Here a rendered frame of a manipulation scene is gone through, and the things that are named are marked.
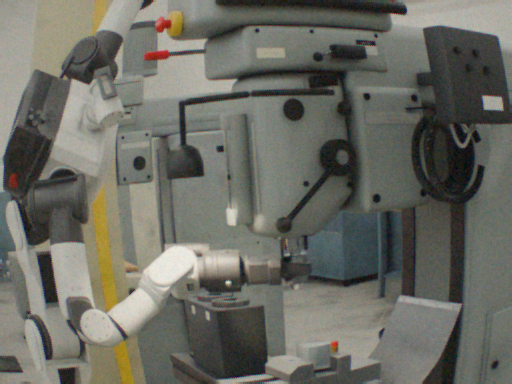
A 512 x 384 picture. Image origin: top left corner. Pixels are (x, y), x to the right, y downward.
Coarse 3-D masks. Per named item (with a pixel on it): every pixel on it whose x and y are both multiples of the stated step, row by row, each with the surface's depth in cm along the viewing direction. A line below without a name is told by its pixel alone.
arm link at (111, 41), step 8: (104, 32) 208; (112, 32) 208; (104, 40) 207; (112, 40) 208; (120, 40) 210; (104, 48) 206; (112, 48) 208; (104, 56) 205; (112, 56) 209; (96, 64) 203; (104, 64) 206; (112, 64) 210; (112, 72) 210
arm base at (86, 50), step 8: (80, 40) 204; (88, 40) 202; (96, 40) 202; (80, 48) 202; (88, 48) 201; (96, 48) 201; (80, 56) 201; (88, 56) 200; (96, 56) 201; (64, 64) 203; (72, 64) 201; (80, 64) 200; (88, 64) 199; (72, 72) 201; (80, 72) 200; (88, 72) 201; (80, 80) 202; (88, 80) 202
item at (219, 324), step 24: (192, 312) 223; (216, 312) 208; (240, 312) 210; (192, 336) 227; (216, 336) 210; (240, 336) 210; (264, 336) 212; (216, 360) 212; (240, 360) 210; (264, 360) 213
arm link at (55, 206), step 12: (36, 192) 178; (48, 192) 178; (60, 192) 178; (72, 192) 178; (36, 204) 177; (48, 204) 177; (60, 204) 177; (72, 204) 178; (36, 216) 177; (48, 216) 177; (60, 216) 177; (72, 216) 178; (60, 228) 176; (72, 228) 177; (60, 240) 176; (72, 240) 176
